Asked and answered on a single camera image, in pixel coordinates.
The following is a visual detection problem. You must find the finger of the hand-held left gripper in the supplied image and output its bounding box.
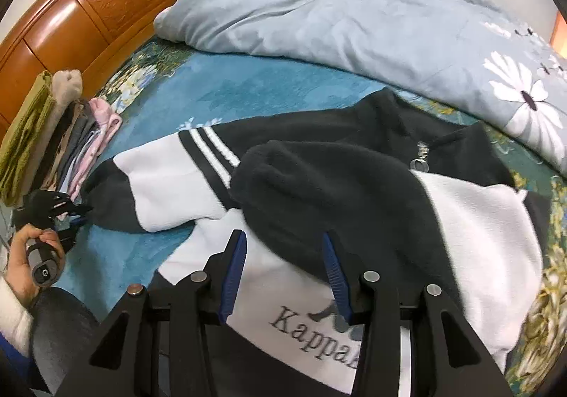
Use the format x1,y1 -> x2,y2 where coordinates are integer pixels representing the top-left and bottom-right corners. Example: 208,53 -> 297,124
55,215 -> 89,242
52,193 -> 95,217

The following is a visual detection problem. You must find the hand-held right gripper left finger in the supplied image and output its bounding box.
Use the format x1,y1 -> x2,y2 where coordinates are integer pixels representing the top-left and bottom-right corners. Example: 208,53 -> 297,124
55,229 -> 248,397

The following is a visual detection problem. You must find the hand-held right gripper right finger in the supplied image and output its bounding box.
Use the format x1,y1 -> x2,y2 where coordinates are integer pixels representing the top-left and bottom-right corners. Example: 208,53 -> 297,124
321,231 -> 515,397

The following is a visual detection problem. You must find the black and white fleece jacket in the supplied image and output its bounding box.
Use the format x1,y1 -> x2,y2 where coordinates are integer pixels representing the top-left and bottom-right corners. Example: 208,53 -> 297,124
82,87 -> 554,397

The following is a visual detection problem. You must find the person's left forearm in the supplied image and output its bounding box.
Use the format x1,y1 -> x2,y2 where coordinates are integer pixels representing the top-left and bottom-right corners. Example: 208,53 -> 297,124
0,276 -> 35,359

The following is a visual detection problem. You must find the person's left hand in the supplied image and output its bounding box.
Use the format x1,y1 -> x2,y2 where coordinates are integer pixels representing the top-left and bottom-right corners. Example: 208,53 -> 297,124
0,223 -> 67,313

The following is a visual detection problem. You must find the dark grey folded garment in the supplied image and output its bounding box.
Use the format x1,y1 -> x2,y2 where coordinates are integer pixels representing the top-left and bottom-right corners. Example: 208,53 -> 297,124
44,99 -> 99,196

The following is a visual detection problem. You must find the person's leg in dark trousers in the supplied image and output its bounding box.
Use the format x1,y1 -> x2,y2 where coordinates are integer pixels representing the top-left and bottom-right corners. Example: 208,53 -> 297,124
26,288 -> 106,396

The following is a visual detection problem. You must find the green folded garment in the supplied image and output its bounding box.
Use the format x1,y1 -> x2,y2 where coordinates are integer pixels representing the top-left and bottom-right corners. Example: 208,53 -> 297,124
0,70 -> 57,208

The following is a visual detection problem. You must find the pink folded garment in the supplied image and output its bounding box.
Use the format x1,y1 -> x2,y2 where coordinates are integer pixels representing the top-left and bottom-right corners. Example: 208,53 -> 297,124
66,96 -> 124,198

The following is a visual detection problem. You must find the beige folded garment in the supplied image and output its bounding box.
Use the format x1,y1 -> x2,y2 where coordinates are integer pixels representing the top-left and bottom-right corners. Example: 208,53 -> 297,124
27,68 -> 84,194

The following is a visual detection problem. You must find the teal floral bed sheet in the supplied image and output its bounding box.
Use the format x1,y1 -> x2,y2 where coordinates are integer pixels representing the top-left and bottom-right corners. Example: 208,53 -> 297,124
55,36 -> 567,391

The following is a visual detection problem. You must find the carved wooden headboard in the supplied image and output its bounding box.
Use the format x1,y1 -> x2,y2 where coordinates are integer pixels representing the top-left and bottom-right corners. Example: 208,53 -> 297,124
0,0 -> 219,141

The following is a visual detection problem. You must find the light blue floral quilt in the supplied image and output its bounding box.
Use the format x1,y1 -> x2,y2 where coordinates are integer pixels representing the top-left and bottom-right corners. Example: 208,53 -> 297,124
153,0 -> 567,175

